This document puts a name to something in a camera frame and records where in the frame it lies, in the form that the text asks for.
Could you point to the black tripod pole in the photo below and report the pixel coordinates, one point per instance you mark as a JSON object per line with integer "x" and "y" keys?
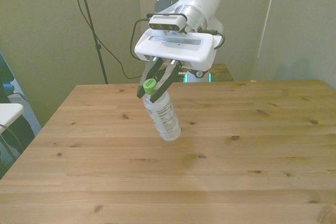
{"x": 90, "y": 24}

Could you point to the white water bottle green cap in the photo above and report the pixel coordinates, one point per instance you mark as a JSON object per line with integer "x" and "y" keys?
{"x": 165, "y": 119}

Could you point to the white seat metal chair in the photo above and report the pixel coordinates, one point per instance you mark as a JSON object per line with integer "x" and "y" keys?
{"x": 8, "y": 113}

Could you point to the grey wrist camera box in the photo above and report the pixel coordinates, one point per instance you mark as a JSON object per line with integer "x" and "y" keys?
{"x": 168, "y": 22}

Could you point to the blue panel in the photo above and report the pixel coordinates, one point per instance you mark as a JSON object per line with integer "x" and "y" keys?
{"x": 5, "y": 72}

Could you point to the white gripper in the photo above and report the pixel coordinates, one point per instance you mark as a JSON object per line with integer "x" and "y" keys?
{"x": 189, "y": 51}

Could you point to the white wall trim strip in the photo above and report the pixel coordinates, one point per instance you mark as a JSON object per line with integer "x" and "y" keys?
{"x": 267, "y": 11}

